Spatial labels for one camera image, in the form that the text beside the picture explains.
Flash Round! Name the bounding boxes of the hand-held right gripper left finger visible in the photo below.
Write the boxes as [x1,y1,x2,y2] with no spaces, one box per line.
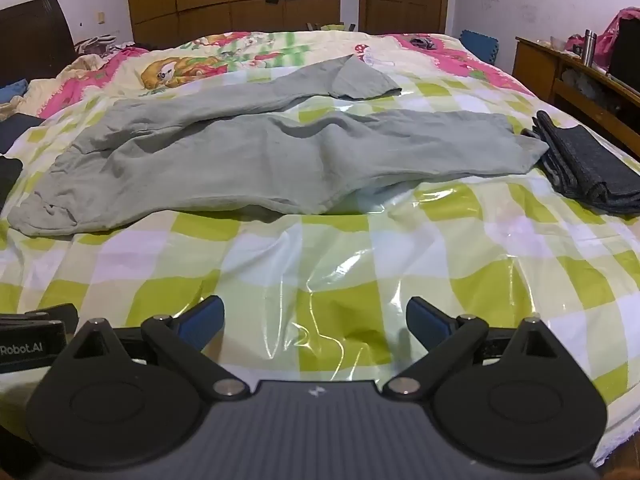
[60,295,248,401]

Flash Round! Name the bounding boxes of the steel thermos flask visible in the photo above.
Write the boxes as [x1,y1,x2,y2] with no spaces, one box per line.
[580,30,598,68]

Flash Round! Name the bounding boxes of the wooden desk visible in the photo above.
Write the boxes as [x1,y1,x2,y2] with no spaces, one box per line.
[512,35,640,148]

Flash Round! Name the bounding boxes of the grey-green pants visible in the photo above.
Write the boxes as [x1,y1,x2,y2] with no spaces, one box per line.
[7,52,551,238]

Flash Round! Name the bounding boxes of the black folded pants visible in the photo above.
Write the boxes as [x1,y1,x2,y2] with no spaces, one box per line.
[0,156,24,211]

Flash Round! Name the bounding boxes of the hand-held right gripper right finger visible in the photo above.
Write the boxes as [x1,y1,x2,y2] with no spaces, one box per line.
[382,296,568,401]

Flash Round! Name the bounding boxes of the striped cloth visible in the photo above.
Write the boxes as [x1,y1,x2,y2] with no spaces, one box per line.
[75,35,121,56]

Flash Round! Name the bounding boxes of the bed with checkered cover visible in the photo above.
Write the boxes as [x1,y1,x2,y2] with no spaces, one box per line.
[0,67,640,461]

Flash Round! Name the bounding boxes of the dark brown headboard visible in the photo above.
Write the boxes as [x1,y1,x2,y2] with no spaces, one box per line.
[0,0,77,88]

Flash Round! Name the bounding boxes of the black monitor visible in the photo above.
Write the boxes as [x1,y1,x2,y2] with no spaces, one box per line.
[607,12,640,92]

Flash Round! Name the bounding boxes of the dark grey folded pants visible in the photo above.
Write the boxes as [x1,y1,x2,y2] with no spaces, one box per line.
[520,110,640,217]

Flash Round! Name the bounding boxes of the blue cloth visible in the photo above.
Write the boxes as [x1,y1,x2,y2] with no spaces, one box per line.
[0,79,29,106]

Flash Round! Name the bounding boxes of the pink bag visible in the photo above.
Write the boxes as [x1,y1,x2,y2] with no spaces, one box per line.
[595,7,640,56]

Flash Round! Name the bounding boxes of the dark navy folded cloth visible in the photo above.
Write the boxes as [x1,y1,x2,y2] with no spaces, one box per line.
[0,114,42,155]

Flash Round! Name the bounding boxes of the blue foam mat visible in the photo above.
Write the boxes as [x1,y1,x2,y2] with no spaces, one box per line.
[459,29,501,66]

